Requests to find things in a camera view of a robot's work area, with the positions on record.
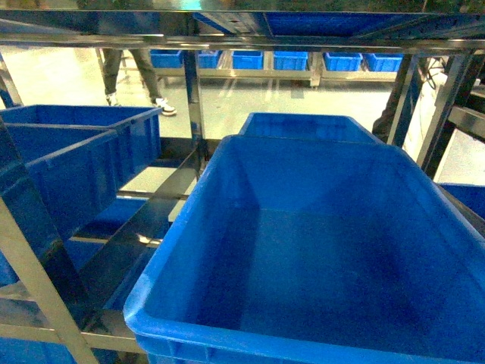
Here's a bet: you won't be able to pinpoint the near steel shelf rack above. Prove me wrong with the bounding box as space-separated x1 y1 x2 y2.
1 1 484 363

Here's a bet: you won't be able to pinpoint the blue bin behind near bin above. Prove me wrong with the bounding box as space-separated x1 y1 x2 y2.
239 112 383 144

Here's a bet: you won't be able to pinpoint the large near blue bin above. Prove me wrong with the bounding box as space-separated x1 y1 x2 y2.
124 136 484 363

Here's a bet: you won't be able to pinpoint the left blue bin rear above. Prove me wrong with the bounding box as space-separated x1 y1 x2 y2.
1 105 161 187

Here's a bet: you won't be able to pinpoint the person legs in dark trousers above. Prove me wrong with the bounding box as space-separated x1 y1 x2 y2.
102 49 177 117

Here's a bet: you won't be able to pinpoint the left blue bin front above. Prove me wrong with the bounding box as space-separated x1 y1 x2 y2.
6 124 118 239

